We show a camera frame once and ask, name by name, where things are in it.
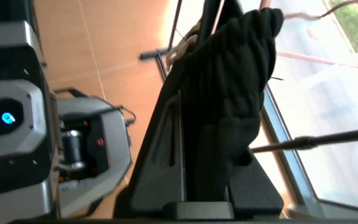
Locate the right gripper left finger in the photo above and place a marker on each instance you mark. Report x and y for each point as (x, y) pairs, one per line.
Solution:
(154, 180)

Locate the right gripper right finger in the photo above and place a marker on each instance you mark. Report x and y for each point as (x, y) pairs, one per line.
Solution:
(256, 193)

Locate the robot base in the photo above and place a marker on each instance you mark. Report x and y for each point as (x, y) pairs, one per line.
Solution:
(14, 93)

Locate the black clothes rack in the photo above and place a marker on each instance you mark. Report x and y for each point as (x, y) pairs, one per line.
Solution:
(322, 140)

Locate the window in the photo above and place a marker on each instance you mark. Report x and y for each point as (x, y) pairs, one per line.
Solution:
(294, 149)

